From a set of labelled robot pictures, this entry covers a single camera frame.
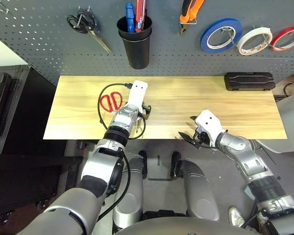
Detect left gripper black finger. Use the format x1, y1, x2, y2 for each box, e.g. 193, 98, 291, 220
141, 104, 152, 121

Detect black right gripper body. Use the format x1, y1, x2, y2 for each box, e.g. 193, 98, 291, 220
193, 124, 212, 149

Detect red handled scissors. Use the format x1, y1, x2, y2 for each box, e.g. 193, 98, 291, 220
99, 92, 123, 113

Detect white tape roll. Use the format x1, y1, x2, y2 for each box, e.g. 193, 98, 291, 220
237, 27, 273, 56

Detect orange black pliers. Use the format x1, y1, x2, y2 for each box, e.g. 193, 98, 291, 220
179, 0, 205, 36

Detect grey metal pegboard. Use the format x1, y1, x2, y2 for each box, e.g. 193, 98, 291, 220
0, 0, 294, 85

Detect silver right robot leg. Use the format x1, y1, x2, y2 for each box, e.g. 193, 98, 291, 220
171, 151, 220, 221

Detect silver robot leg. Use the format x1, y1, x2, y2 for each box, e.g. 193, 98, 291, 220
112, 150, 147, 232
171, 151, 220, 221

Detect black plastic cup holder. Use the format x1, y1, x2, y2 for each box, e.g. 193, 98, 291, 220
116, 15, 153, 70

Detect black plastic tool case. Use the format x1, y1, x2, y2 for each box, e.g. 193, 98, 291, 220
223, 71, 276, 92

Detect blue tape roll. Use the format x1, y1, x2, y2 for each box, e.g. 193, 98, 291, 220
200, 18, 244, 54

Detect silver left robot leg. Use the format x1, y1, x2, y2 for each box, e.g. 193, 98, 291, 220
112, 150, 147, 232

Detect white shoe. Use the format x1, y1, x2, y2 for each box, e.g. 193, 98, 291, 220
228, 207, 245, 228

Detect grey robot torso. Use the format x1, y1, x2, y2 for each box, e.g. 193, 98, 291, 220
112, 216, 260, 235

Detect grey cabinet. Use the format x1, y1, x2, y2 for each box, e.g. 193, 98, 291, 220
256, 92, 294, 155

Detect red tape roll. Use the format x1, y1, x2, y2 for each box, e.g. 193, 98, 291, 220
270, 25, 294, 52

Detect large black equipment case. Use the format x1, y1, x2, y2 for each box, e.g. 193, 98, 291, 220
0, 65, 30, 155

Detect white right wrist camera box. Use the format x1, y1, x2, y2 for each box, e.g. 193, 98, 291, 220
195, 109, 225, 147

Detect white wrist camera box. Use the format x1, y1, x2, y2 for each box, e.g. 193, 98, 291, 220
124, 80, 148, 115
195, 109, 225, 147

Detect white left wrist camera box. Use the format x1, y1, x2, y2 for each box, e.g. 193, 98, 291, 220
124, 80, 148, 115

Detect black left wrist camera cable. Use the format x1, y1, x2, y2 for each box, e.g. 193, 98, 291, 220
97, 83, 133, 132

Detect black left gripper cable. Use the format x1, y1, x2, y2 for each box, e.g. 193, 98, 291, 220
97, 114, 147, 222

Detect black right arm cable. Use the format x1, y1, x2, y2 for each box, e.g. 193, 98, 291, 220
241, 200, 268, 230

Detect blue handled screwdriver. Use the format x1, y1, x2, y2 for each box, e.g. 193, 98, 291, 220
125, 2, 136, 33

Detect red handled screwdriver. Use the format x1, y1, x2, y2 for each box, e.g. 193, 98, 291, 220
135, 0, 147, 33

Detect black handled scissors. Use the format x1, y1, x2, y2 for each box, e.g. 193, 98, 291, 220
66, 8, 113, 54

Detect black coiled floor cable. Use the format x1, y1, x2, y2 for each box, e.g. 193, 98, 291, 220
283, 82, 294, 97

